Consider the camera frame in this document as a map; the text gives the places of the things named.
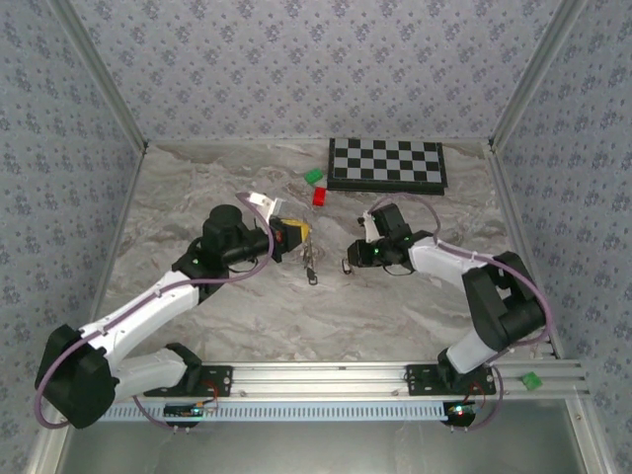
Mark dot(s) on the grey metal panel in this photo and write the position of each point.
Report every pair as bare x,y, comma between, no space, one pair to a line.
316,449

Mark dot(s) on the aluminium table edge rail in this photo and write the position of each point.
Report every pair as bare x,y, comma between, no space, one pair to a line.
513,222
118,222

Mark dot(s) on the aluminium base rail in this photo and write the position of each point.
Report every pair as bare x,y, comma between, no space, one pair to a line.
316,380

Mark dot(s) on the small red toy brick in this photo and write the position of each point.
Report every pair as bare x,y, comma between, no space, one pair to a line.
320,196

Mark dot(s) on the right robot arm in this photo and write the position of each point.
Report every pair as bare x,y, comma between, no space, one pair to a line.
503,306

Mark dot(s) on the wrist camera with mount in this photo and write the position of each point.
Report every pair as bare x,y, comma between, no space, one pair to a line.
266,205
369,222

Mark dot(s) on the black grey chessboard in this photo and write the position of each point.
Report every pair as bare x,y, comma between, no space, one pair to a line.
385,160

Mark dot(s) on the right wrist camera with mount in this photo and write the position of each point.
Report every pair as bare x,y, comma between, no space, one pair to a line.
369,222

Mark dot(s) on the aluminium corner post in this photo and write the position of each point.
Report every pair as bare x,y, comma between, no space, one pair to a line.
105,74
533,74

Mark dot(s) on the silver split keyring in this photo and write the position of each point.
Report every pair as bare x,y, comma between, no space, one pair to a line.
308,244

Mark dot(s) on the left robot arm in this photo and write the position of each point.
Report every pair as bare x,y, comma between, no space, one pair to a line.
133,316

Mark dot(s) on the dark green toy brick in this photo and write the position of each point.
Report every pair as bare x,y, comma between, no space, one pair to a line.
531,380

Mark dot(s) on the small circuit board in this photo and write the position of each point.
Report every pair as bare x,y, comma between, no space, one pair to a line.
185,410
461,411

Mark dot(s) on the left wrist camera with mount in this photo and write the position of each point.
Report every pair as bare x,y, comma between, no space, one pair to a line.
266,205

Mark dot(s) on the small green toy brick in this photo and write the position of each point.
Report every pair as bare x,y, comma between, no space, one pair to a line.
314,177

